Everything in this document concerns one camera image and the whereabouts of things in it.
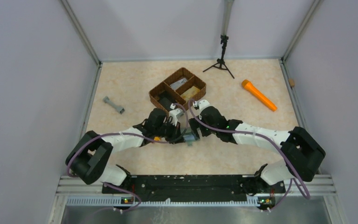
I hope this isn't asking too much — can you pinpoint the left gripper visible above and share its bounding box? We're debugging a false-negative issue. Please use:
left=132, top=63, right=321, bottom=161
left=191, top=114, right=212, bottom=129
left=154, top=119, right=185, bottom=144

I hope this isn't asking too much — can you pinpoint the green card holder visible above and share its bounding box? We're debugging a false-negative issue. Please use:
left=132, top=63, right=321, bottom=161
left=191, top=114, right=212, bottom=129
left=183, top=131, right=200, bottom=146

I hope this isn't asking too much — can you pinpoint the grey card in basket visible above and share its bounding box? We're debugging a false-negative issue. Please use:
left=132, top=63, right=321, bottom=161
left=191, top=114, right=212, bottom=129
left=170, top=77, right=188, bottom=91

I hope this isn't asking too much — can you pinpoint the gold card in basket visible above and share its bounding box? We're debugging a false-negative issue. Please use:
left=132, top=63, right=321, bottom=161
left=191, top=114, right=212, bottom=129
left=180, top=86, right=200, bottom=101

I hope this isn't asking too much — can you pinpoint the black mini tripod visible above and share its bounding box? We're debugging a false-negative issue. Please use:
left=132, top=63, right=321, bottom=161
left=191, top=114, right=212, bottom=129
left=202, top=35, right=235, bottom=79

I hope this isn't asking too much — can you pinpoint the grey plastic connector piece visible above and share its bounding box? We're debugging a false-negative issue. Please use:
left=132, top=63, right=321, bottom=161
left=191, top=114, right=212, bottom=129
left=103, top=96, right=125, bottom=114

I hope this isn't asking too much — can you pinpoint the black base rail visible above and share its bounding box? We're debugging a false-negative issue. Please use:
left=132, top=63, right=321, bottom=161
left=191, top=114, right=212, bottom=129
left=102, top=175, right=286, bottom=203

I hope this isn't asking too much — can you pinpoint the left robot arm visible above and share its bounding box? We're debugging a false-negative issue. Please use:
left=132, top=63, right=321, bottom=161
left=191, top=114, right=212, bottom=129
left=65, top=103, right=186, bottom=193

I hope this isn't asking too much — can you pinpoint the brown wicker divided basket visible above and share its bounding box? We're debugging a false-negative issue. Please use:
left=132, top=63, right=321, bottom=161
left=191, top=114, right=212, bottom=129
left=149, top=67, right=207, bottom=114

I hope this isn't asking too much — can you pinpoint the white cable tray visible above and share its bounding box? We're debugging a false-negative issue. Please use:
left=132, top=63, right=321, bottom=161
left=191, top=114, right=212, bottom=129
left=66, top=196, right=260, bottom=207

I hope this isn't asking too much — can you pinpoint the grey pole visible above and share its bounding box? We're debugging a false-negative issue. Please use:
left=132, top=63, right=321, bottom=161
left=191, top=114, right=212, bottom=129
left=220, top=0, right=234, bottom=36

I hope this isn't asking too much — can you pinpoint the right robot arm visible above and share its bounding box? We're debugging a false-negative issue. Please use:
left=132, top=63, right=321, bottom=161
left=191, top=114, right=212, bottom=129
left=188, top=99, right=326, bottom=192

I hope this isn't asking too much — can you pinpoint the orange flashlight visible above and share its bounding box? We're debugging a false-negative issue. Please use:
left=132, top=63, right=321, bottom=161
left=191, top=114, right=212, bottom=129
left=241, top=79, right=277, bottom=112

